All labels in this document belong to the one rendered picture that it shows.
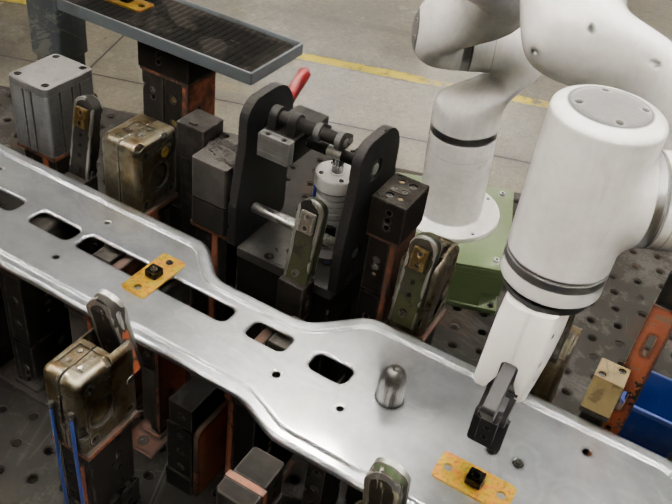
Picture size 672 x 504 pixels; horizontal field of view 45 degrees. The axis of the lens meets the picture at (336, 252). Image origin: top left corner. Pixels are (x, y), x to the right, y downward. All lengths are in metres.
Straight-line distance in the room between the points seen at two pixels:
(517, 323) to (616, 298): 1.02
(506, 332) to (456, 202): 0.84
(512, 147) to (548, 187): 2.90
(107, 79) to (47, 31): 2.19
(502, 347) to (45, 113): 0.80
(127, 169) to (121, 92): 2.39
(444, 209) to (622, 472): 0.70
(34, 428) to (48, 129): 0.44
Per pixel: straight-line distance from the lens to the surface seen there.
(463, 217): 1.52
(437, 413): 0.94
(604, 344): 1.57
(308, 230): 1.03
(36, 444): 1.28
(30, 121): 1.30
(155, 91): 1.36
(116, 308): 0.88
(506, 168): 3.35
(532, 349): 0.68
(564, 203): 0.61
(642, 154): 0.59
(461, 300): 1.53
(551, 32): 0.70
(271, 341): 1.00
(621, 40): 0.70
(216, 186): 1.14
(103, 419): 0.96
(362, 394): 0.94
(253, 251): 1.16
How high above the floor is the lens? 1.69
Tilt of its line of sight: 38 degrees down
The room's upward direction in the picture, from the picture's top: 8 degrees clockwise
